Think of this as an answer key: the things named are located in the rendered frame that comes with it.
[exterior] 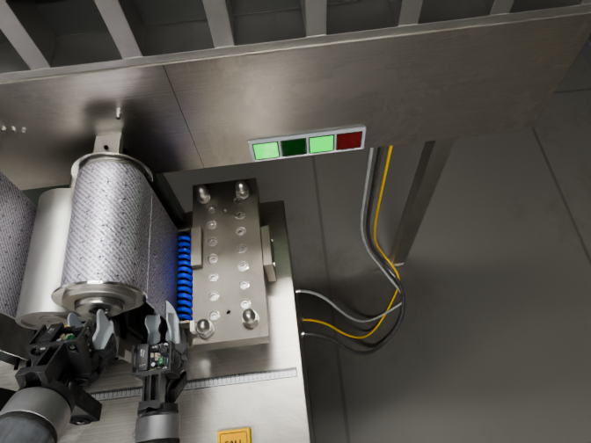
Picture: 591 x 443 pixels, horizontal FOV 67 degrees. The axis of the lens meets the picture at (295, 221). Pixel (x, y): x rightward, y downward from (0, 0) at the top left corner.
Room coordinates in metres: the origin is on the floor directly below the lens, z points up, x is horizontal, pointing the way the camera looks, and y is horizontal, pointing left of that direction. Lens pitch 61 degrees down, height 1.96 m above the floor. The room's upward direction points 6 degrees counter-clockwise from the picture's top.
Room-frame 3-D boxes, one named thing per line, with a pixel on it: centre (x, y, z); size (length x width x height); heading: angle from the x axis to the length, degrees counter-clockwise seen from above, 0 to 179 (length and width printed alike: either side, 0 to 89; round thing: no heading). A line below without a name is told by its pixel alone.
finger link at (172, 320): (0.27, 0.26, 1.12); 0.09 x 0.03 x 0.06; 179
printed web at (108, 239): (0.40, 0.47, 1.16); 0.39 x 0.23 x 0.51; 91
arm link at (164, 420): (0.09, 0.28, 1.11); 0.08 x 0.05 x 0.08; 91
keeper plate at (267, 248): (0.46, 0.07, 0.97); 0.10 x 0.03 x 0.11; 1
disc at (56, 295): (0.28, 0.34, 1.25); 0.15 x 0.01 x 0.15; 91
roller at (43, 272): (0.40, 0.46, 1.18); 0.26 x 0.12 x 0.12; 1
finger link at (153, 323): (0.27, 0.30, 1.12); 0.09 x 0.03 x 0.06; 2
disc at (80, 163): (0.53, 0.34, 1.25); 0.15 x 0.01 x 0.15; 91
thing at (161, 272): (0.40, 0.28, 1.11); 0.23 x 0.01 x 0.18; 1
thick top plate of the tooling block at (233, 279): (0.44, 0.16, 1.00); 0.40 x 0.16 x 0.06; 1
